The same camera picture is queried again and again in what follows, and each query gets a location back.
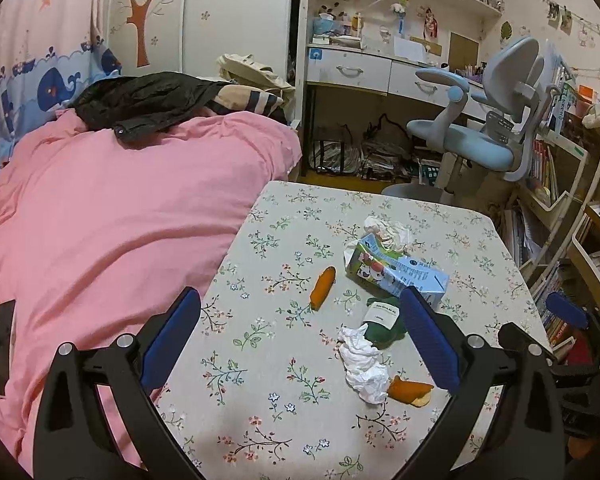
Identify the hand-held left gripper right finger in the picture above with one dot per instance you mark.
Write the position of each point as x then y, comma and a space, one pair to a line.
427, 340

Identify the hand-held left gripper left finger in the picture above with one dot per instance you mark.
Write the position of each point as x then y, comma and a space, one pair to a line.
172, 340

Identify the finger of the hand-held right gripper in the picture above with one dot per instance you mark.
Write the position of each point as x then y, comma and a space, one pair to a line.
567, 310
510, 337

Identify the dark green packet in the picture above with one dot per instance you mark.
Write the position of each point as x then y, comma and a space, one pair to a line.
380, 327

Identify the orange peel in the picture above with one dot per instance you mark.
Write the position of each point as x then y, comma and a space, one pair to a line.
410, 391

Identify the white tissue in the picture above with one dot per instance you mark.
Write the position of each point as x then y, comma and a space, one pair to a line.
390, 230
362, 365

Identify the green blue milk carton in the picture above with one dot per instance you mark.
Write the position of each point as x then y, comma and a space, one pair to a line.
400, 272

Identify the orange carrot piece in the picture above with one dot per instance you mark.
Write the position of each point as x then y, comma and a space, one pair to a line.
322, 287

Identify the row of books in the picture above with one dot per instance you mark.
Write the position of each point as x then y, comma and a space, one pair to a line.
560, 332

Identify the white storage rack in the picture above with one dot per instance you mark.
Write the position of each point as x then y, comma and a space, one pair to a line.
592, 270

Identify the white book rack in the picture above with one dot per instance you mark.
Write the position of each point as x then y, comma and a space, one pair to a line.
545, 210

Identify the floral tablecloth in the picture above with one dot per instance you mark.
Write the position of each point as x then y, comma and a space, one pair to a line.
280, 360

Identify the pink blanket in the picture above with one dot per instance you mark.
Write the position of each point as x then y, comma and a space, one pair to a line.
105, 235

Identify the green white box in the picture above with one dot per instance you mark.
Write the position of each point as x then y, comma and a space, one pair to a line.
427, 172

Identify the black rectangular device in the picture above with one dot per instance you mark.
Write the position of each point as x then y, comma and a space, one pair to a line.
2, 347

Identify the stack of newspapers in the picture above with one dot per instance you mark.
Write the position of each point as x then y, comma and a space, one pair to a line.
385, 157

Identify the blue grey desk chair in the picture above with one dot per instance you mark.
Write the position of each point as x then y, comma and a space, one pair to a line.
470, 142

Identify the green cover magazine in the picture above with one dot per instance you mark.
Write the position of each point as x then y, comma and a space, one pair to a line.
562, 102

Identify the orange box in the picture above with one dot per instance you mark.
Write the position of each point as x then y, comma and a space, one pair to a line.
586, 92

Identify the black jacket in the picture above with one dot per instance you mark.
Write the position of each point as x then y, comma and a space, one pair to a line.
145, 97

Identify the beige striped pillow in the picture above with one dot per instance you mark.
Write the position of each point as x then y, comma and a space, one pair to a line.
252, 100

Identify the brown cork board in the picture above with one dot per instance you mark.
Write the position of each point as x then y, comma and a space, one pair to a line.
463, 50

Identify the beige tote bag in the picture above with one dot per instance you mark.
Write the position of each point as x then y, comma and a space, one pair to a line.
245, 67

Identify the white desk with drawers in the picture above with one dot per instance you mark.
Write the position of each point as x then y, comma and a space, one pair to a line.
345, 70

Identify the white paper sheet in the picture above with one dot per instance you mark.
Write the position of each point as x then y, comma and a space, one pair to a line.
409, 49

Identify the pink whale print curtain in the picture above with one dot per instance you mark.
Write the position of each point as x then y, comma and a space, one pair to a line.
30, 60

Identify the white wardrobe with tree decal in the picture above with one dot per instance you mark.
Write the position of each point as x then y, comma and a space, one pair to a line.
220, 20

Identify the hanging plush doll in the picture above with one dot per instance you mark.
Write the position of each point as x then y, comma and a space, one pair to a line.
400, 10

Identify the blue tissue box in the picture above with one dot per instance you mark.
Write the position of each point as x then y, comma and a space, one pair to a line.
324, 22

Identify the green leaf wall sticker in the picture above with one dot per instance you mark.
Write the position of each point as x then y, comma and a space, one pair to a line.
506, 31

